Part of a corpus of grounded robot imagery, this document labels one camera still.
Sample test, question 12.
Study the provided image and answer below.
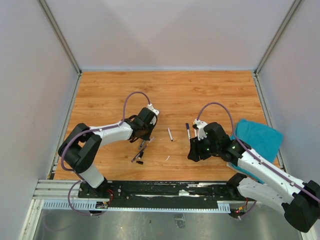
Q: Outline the white pen black tip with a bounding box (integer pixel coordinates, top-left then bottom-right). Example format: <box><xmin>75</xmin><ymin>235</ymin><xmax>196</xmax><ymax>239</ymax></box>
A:
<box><xmin>185</xmin><ymin>122</ymin><xmax>191</xmax><ymax>140</ymax></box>

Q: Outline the purple cable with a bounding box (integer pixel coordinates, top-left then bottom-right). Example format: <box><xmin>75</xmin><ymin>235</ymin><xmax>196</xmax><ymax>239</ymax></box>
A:
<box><xmin>60</xmin><ymin>91</ymin><xmax>152</xmax><ymax>216</ymax></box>
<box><xmin>197</xmin><ymin>102</ymin><xmax>320</xmax><ymax>203</ymax></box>

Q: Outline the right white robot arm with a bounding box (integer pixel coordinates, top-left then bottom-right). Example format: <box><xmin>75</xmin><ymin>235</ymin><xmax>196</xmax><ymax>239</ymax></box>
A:
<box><xmin>187</xmin><ymin>120</ymin><xmax>320</xmax><ymax>233</ymax></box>

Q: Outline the aluminium frame post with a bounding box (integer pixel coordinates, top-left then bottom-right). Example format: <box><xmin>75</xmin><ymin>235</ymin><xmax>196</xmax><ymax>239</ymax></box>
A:
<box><xmin>37</xmin><ymin>0</ymin><xmax>82</xmax><ymax>75</ymax></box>
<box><xmin>252</xmin><ymin>0</ymin><xmax>304</xmax><ymax>76</ymax></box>

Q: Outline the right aluminium frame post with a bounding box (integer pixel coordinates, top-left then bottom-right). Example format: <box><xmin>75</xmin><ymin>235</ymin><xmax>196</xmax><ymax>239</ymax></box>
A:
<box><xmin>252</xmin><ymin>0</ymin><xmax>304</xmax><ymax>76</ymax></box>

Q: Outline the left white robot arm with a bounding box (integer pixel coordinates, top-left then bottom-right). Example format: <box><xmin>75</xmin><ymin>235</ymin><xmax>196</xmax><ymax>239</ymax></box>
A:
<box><xmin>58</xmin><ymin>104</ymin><xmax>160</xmax><ymax>198</ymax></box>

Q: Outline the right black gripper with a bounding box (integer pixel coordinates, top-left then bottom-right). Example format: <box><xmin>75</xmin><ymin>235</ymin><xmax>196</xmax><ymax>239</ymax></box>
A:
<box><xmin>187</xmin><ymin>133</ymin><xmax>220</xmax><ymax>162</ymax></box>

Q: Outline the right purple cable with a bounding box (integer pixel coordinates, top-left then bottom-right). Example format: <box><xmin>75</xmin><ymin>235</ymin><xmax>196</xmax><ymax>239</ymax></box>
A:
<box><xmin>197</xmin><ymin>102</ymin><xmax>320</xmax><ymax>203</ymax></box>

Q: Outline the dark purple pen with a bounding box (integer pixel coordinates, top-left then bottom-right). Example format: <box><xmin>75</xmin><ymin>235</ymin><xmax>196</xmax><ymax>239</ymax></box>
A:
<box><xmin>131</xmin><ymin>144</ymin><xmax>148</xmax><ymax>163</ymax></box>

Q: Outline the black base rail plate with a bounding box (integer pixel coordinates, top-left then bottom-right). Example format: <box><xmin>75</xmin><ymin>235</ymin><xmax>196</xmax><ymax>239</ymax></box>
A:
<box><xmin>78</xmin><ymin>180</ymin><xmax>245</xmax><ymax>207</ymax></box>

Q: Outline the grey slotted cable duct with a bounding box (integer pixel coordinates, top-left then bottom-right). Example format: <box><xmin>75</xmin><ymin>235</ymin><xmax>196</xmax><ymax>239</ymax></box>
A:
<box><xmin>42</xmin><ymin>200</ymin><xmax>231</xmax><ymax>214</ymax></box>

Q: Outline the left aluminium frame post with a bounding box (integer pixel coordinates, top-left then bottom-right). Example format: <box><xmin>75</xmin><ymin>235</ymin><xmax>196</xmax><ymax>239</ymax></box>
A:
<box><xmin>37</xmin><ymin>0</ymin><xmax>82</xmax><ymax>75</ymax></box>

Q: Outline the white pen black end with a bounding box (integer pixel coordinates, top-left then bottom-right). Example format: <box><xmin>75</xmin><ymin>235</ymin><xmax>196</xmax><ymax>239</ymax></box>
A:
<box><xmin>167</xmin><ymin>127</ymin><xmax>174</xmax><ymax>142</ymax></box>

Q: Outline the teal cloth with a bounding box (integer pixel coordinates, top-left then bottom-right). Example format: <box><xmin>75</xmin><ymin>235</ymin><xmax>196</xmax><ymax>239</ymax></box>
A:
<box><xmin>226</xmin><ymin>118</ymin><xmax>284</xmax><ymax>185</ymax></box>

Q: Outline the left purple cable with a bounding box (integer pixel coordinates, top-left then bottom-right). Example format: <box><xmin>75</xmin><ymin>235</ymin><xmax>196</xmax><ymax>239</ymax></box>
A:
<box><xmin>60</xmin><ymin>91</ymin><xmax>152</xmax><ymax>216</ymax></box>

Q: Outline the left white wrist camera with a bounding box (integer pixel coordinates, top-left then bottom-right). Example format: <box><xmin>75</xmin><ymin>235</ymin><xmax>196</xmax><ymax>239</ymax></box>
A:
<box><xmin>147</xmin><ymin>103</ymin><xmax>160</xmax><ymax>125</ymax></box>

